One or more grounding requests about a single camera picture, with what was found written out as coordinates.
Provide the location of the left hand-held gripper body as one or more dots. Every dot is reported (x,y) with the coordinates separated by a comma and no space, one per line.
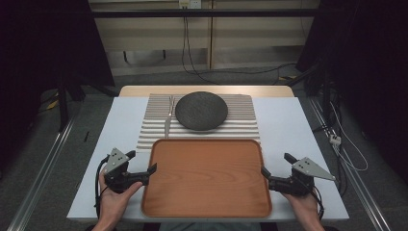
(119,179)

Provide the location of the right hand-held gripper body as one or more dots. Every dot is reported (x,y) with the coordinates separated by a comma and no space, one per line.
(296,183)

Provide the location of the brown wooden tray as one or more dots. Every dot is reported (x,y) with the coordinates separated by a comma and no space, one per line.
(207,179)

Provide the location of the person's left hand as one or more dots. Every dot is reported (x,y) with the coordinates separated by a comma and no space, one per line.
(114,203)

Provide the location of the person's right hand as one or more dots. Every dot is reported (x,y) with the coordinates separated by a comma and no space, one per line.
(303,208)

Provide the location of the white table board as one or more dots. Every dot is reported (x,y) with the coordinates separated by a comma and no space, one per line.
(285,128)

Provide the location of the silver fork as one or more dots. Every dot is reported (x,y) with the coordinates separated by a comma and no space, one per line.
(168,123)

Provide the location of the small black floor object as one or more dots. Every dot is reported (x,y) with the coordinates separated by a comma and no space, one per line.
(86,136)

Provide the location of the white power strip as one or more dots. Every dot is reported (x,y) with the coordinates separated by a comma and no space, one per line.
(335,139)

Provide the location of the striped beige placemat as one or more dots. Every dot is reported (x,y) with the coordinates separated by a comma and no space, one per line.
(243,123)

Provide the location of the light wooden table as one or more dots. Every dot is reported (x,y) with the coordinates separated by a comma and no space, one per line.
(141,91)

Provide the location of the dark grey round plate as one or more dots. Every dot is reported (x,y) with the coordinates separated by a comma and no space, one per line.
(201,110)

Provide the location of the person's grey clothing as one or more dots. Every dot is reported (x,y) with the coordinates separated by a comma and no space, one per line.
(208,226)

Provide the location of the black metal stand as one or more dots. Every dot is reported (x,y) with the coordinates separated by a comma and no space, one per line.
(63,106)

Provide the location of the black curtain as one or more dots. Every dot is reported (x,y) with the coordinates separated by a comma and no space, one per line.
(369,64)
(32,64)

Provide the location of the black horizontal bar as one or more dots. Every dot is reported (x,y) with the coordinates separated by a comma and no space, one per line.
(205,13)

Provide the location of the metal floor rail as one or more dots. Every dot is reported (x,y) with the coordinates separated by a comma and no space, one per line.
(359,186)
(41,176)

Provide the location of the white wall outlet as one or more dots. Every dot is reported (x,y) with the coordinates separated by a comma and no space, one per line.
(190,3)

